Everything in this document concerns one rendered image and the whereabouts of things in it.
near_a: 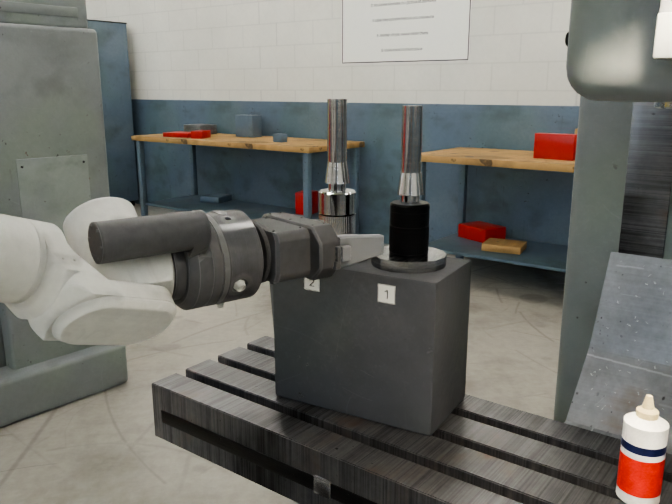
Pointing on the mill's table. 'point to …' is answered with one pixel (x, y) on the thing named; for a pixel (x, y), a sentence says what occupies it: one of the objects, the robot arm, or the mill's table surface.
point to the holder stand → (377, 339)
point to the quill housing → (616, 52)
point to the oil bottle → (642, 455)
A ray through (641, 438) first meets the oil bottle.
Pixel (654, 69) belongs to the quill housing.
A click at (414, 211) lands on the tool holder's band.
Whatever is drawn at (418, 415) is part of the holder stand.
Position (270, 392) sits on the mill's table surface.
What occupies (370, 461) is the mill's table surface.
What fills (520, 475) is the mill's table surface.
